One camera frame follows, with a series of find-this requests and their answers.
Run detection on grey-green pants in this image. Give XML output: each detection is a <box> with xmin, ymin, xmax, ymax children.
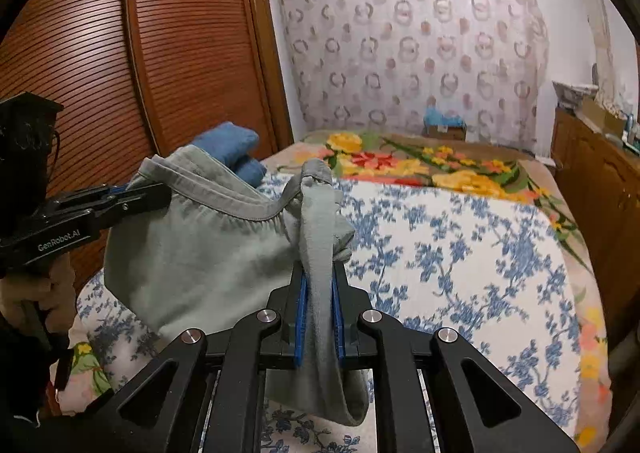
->
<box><xmin>104</xmin><ymin>146</ymin><xmax>369</xmax><ymax>426</ymax></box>

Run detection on left hand holding gripper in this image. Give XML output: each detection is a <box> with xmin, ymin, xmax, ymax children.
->
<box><xmin>1</xmin><ymin>254</ymin><xmax>76</xmax><ymax>334</ymax></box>

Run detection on folded blue denim garment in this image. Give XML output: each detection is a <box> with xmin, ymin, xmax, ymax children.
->
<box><xmin>192</xmin><ymin>122</ymin><xmax>267</xmax><ymax>188</ymax></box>

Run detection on blue floral white bedsheet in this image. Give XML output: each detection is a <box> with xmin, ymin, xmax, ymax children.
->
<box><xmin>78</xmin><ymin>180</ymin><xmax>580</xmax><ymax>452</ymax></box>

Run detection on brown louvered wardrobe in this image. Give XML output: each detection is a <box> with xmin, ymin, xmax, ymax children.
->
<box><xmin>0</xmin><ymin>0</ymin><xmax>295</xmax><ymax>294</ymax></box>

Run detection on blue cloth on box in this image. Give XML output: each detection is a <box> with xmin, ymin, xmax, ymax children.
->
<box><xmin>423</xmin><ymin>108</ymin><xmax>466</xmax><ymax>141</ymax></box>

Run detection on long wooden sideboard cabinet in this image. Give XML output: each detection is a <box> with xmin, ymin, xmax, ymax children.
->
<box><xmin>551</xmin><ymin>108</ymin><xmax>639</xmax><ymax>346</ymax></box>

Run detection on cardboard box on sideboard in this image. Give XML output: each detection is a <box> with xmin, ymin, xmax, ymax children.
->
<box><xmin>580</xmin><ymin>97</ymin><xmax>626</xmax><ymax>137</ymax></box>

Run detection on patterned pink wall curtain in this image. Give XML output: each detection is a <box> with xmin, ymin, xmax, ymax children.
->
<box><xmin>278</xmin><ymin>0</ymin><xmax>549</xmax><ymax>150</ymax></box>

